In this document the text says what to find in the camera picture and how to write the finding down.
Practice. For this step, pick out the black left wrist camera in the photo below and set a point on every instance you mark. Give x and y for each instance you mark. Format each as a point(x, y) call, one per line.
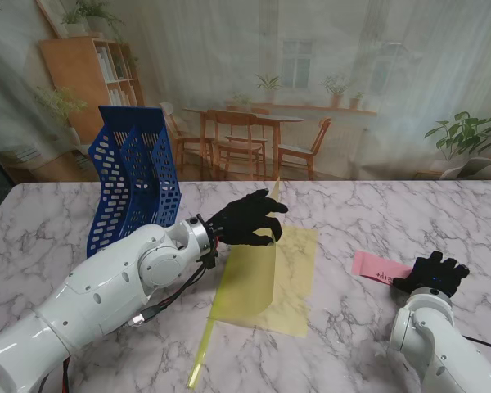
point(208, 260)

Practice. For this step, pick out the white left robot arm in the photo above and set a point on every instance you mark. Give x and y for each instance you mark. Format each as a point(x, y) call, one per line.
point(106, 294)

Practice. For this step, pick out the printed room scene backdrop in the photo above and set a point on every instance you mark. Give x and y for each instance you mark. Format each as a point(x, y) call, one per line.
point(270, 61)

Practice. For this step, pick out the pink paper receipt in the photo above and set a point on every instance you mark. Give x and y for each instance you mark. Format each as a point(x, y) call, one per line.
point(372, 266)

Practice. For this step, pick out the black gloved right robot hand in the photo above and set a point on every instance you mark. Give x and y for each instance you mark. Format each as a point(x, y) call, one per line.
point(433, 274)

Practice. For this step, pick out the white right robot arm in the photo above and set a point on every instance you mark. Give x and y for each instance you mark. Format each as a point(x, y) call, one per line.
point(433, 348)

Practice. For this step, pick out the blue perforated plastic file rack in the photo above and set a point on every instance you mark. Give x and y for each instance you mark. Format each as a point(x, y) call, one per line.
point(118, 184)

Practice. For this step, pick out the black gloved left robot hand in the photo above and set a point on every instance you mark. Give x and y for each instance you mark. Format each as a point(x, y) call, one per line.
point(245, 223)

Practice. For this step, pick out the yellow-green translucent file folder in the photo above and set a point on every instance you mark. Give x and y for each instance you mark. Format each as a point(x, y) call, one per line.
point(249, 286)

